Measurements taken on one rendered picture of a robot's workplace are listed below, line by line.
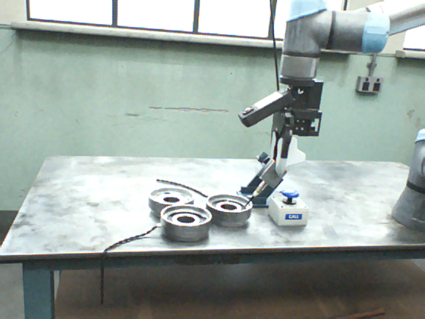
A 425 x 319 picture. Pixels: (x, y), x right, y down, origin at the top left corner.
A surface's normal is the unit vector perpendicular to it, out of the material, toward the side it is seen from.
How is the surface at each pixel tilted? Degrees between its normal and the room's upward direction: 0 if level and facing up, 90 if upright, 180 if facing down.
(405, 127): 90
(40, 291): 90
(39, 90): 90
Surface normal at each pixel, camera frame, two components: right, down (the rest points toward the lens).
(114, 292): 0.08, -0.95
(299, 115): 0.15, 0.32
